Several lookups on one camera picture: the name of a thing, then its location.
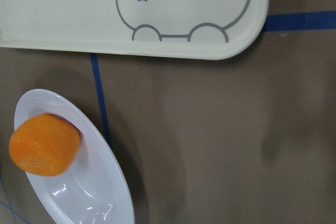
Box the cream bear print tray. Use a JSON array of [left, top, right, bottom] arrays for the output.
[[1, 0, 269, 60]]

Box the orange fruit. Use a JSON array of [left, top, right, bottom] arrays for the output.
[[8, 114, 80, 176]]

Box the white round plate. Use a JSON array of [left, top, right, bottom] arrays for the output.
[[14, 89, 135, 223]]

